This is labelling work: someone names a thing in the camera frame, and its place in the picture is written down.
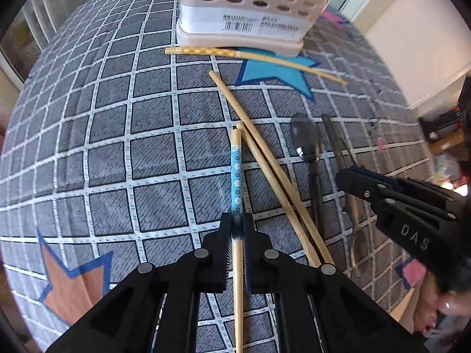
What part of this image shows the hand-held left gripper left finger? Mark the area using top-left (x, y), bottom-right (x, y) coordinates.
top-left (46, 211), bottom-right (236, 353)

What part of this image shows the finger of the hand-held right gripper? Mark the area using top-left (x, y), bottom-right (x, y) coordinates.
top-left (334, 170), bottom-right (459, 222)
top-left (347, 166), bottom-right (457, 202)

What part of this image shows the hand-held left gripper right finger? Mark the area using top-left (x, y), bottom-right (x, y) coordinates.
top-left (241, 211), bottom-right (429, 353)

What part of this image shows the metal spoon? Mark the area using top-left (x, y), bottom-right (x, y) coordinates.
top-left (320, 114), bottom-right (367, 279)

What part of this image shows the blue flower patterned chopstick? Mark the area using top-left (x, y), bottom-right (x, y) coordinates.
top-left (230, 128), bottom-right (246, 353)

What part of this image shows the beige plastic utensil holder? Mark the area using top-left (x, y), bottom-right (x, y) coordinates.
top-left (175, 0), bottom-right (343, 58)

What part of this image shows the person's right hand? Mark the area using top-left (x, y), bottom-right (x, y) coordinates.
top-left (412, 272), bottom-right (471, 339)

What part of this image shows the plain bamboo chopstick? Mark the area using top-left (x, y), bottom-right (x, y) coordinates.
top-left (208, 70), bottom-right (336, 266)
top-left (236, 121), bottom-right (321, 267)

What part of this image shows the grey translucent plastic spoon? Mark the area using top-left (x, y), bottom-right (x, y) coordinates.
top-left (289, 114), bottom-right (326, 229)

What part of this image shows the cardboard box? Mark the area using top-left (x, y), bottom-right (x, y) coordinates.
top-left (429, 132), bottom-right (462, 156)

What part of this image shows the grey checked star tablecloth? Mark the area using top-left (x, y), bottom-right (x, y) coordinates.
top-left (0, 0), bottom-right (442, 353)

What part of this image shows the yellow patterned chopstick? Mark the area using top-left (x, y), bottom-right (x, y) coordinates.
top-left (164, 46), bottom-right (349, 86)

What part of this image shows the sliding glass door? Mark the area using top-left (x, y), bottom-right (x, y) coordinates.
top-left (0, 0), bottom-right (133, 85)

